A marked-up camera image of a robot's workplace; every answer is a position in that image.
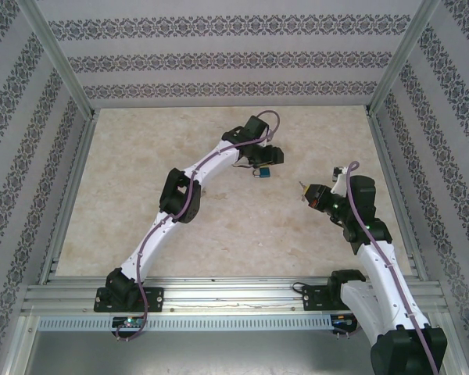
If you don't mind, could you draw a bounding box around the aluminium frame post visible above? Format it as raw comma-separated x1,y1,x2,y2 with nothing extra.
429,312,469,375
366,0,442,116
16,0,98,120
0,315,38,375

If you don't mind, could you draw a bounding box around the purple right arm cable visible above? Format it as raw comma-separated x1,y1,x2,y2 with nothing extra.
335,161,441,375

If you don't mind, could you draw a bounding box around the slotted grey cable duct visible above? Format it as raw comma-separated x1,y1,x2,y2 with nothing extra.
37,314,334,333

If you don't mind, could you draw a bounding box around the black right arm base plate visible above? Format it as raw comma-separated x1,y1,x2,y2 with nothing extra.
301,284,360,313

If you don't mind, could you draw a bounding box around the circuit board with green light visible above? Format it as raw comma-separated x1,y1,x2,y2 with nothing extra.
113,316,146,329

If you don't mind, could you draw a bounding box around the aluminium side rail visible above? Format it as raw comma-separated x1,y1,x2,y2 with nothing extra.
38,116,98,284
366,112,431,282

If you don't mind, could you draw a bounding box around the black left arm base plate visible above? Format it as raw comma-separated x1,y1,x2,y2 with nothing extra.
95,287,165,313

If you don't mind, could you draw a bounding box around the aluminium mounting rail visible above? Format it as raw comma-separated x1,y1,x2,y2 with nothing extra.
21,275,449,314

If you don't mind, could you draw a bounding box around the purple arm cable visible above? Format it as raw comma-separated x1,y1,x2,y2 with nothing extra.
116,111,281,343
335,161,441,375

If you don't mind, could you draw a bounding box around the small dark circuit board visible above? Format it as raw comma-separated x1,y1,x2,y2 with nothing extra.
331,313,359,327

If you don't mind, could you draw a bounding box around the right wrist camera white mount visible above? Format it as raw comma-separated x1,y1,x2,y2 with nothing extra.
331,166,349,193

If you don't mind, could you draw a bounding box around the grey metal sheet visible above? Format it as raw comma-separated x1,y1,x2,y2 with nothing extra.
23,330,376,375

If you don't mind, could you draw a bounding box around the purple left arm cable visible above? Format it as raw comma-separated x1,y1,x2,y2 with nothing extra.
116,111,281,343

